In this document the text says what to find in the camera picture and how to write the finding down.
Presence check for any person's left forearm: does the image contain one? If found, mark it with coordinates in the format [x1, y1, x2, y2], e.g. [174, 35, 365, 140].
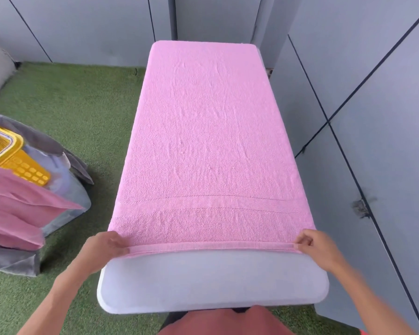
[17, 265, 93, 335]

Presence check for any light grey towel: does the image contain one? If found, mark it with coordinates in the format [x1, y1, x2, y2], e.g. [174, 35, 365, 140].
[31, 148, 92, 238]

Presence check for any dusty pink towel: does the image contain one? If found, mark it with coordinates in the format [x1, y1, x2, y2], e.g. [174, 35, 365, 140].
[0, 163, 85, 251]

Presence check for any person's right forearm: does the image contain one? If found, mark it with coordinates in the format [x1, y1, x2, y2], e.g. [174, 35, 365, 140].
[332, 260, 417, 335]

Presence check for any person's right hand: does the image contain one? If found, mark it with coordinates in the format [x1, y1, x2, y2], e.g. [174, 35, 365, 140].
[295, 229, 350, 275]

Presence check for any person's salmon pink garment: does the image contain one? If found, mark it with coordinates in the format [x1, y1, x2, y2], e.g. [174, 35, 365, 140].
[159, 305, 296, 335]

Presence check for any yellow plastic laundry basket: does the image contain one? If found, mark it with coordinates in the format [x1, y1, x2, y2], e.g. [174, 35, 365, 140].
[0, 127, 51, 187]

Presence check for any dark grey towel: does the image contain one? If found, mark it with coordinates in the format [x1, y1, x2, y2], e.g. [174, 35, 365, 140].
[0, 110, 94, 278]

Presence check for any large light pink towel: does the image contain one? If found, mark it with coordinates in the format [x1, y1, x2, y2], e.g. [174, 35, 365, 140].
[108, 40, 316, 257]

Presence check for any person's left hand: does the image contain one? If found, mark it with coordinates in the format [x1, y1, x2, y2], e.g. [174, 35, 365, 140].
[75, 231, 132, 276]

